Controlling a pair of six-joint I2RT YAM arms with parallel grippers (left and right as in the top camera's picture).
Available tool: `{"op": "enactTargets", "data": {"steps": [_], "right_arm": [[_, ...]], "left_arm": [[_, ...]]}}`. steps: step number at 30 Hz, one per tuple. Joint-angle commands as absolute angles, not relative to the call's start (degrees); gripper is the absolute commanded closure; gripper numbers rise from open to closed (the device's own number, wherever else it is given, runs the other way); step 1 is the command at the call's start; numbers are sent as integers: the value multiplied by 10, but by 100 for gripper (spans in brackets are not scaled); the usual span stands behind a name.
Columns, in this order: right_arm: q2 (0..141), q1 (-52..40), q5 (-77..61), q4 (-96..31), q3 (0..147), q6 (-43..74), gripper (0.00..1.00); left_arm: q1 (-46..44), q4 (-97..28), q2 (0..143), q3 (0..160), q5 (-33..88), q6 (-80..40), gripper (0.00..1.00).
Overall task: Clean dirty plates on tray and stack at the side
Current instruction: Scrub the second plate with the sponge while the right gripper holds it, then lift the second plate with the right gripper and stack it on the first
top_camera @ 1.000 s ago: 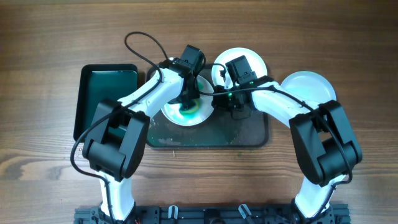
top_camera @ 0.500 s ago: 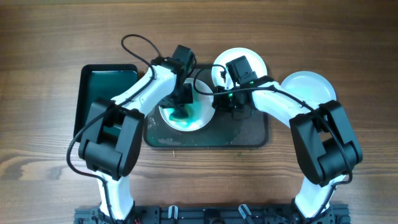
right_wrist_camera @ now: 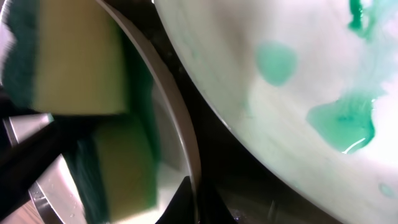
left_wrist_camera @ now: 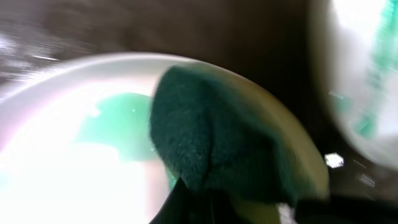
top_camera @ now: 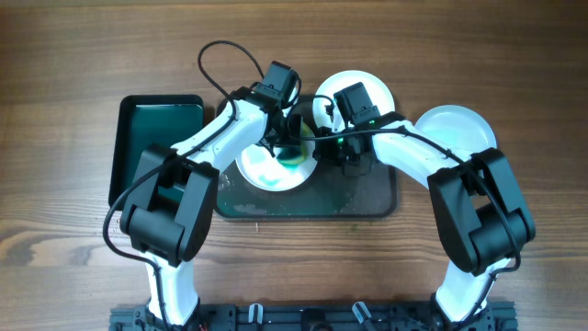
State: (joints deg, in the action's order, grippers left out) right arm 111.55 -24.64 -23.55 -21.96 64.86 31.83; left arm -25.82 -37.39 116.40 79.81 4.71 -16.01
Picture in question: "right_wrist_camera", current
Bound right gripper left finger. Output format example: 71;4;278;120
155;176;198;224

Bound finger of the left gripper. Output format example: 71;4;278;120
1;116;99;220

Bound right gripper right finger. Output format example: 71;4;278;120
198;179;237;224

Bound white plate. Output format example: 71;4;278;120
155;0;397;223
2;0;203;224

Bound green yellow sponge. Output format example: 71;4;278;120
1;0;157;223

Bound dark serving tray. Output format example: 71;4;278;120
106;0;337;223

